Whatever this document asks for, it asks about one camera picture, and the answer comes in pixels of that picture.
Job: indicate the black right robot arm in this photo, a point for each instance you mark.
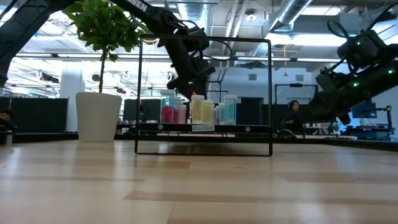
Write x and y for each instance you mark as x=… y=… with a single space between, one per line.
x=373 y=84

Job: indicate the yellow-green bottle white pills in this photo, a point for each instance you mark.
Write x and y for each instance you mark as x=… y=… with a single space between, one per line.
x=197 y=110

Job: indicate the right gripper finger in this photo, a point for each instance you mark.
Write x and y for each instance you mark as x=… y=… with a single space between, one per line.
x=317 y=112

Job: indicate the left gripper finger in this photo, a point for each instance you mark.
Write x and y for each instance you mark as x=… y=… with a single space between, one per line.
x=176 y=85
x=199 y=90

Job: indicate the black aluminium table frame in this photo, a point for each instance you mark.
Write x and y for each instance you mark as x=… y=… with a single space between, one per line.
x=40 y=137

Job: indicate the pale yellow medicine bottle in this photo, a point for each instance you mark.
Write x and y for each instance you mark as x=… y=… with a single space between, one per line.
x=208 y=113

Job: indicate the teal bottle white pills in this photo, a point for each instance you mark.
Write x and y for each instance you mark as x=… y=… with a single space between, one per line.
x=230 y=110

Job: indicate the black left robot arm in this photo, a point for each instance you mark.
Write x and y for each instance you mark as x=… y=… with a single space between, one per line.
x=28 y=31

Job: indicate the blue bottle red capsules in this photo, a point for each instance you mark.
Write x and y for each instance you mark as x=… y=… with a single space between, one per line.
x=167 y=113

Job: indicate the pink bottle white pills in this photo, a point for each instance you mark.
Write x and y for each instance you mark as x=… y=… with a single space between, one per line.
x=183 y=115

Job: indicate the black partition panel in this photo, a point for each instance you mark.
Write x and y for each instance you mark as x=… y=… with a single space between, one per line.
x=37 y=115

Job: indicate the small green background plant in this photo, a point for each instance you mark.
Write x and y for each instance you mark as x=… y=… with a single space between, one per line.
x=335 y=127

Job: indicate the black monitor stand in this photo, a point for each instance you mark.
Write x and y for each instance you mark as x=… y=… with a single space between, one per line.
x=388 y=119

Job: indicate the black computer monitor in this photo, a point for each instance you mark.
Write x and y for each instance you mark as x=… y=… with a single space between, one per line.
x=364 y=111

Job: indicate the person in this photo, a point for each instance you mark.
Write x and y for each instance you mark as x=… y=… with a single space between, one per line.
x=6 y=119
x=292 y=119

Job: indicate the grey metal post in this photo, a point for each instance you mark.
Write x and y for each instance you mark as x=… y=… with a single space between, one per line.
x=8 y=138

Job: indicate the green plant in white pot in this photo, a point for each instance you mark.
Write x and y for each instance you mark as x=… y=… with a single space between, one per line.
x=98 y=118

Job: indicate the black background metal frame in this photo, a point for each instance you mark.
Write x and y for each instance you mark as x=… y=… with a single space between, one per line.
x=295 y=85

